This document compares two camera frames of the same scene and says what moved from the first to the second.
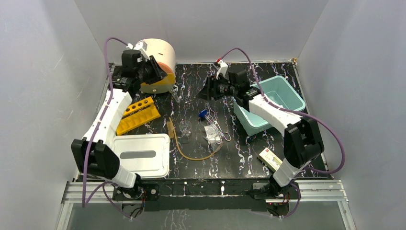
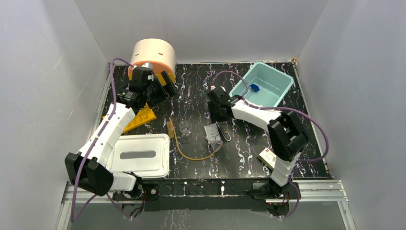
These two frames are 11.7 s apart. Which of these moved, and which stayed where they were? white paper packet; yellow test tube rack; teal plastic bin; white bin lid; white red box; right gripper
Moved: teal plastic bin; right gripper
Stayed: white paper packet; white red box; yellow test tube rack; white bin lid
